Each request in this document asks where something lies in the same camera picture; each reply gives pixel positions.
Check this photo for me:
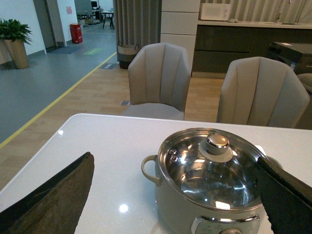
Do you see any white microwave oven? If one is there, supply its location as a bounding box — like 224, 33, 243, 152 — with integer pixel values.
199, 3, 231, 21

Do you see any woven laundry basket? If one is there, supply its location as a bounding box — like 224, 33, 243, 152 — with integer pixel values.
117, 41, 139, 69

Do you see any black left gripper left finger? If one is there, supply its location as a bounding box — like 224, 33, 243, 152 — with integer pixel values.
0, 152, 95, 234

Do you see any dark kitchen counter cabinet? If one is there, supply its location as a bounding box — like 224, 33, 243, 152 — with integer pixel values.
192, 21, 312, 78

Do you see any glass pot lid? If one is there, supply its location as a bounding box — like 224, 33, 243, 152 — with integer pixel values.
158, 128, 264, 211

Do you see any white square coaster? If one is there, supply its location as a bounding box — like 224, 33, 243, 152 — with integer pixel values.
255, 145, 266, 156

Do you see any distant black table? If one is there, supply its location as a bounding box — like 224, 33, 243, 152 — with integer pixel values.
100, 11, 115, 29

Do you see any beige upholstered chair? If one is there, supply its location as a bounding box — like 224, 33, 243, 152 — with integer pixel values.
123, 43, 191, 120
216, 57, 310, 128

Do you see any black appliance box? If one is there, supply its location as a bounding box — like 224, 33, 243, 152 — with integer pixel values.
267, 42, 312, 75

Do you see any left beige upholstered chair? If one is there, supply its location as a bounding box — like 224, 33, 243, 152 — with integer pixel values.
123, 43, 191, 120

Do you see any red fire extinguisher box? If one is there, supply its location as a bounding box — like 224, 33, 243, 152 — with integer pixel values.
70, 23, 83, 44

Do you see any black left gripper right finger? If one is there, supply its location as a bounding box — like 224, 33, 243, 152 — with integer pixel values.
256, 157, 312, 234

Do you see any potted green plant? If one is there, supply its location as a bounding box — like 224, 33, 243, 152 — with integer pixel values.
0, 19, 32, 69

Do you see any beige electric cooking pot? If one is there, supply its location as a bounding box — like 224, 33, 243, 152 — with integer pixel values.
144, 128, 266, 234

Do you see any right beige upholstered chair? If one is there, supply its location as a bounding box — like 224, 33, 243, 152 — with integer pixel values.
216, 57, 310, 128

